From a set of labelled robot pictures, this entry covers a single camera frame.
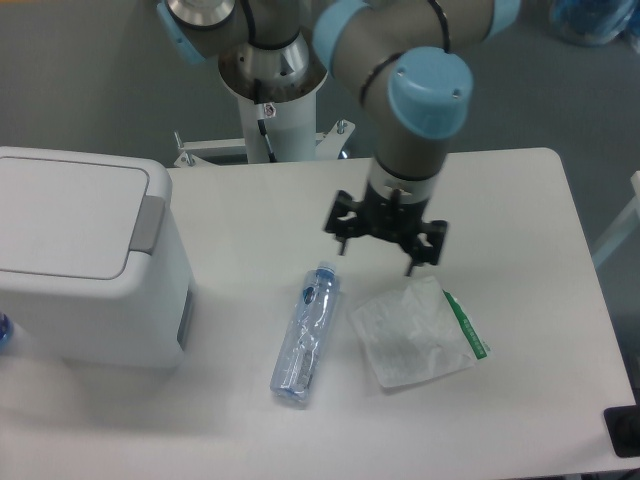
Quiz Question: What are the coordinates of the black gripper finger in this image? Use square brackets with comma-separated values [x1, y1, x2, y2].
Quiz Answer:
[324, 190, 368, 256]
[399, 220, 448, 277]

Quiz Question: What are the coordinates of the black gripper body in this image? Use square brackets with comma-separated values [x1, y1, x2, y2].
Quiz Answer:
[360, 182, 434, 244]

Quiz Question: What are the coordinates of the grey lid release button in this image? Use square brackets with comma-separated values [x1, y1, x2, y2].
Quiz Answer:
[129, 195, 166, 255]

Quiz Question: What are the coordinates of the white trash can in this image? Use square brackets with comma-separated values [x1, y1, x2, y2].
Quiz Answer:
[1, 147, 195, 368]

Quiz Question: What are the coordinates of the white trash can lid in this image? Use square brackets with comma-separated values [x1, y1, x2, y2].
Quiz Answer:
[1, 156, 148, 280]

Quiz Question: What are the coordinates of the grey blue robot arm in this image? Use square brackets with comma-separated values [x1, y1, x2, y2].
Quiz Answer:
[156, 1, 520, 267]

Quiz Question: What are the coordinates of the white crumpled plastic bag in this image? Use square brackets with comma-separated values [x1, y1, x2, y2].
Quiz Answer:
[350, 276, 491, 389]

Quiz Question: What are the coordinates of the clear plastic water bottle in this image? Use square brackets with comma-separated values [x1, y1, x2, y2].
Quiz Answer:
[270, 261, 341, 404]

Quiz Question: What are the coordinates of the black device at table edge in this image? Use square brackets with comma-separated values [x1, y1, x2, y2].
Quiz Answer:
[603, 405, 639, 458]

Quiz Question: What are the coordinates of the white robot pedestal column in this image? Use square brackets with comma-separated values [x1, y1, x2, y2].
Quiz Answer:
[217, 42, 331, 164]

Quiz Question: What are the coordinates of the black cable on pedestal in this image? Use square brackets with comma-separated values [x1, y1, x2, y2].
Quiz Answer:
[252, 79, 279, 164]

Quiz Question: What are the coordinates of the white pedestal base frame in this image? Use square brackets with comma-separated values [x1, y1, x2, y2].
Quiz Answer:
[173, 119, 356, 168]

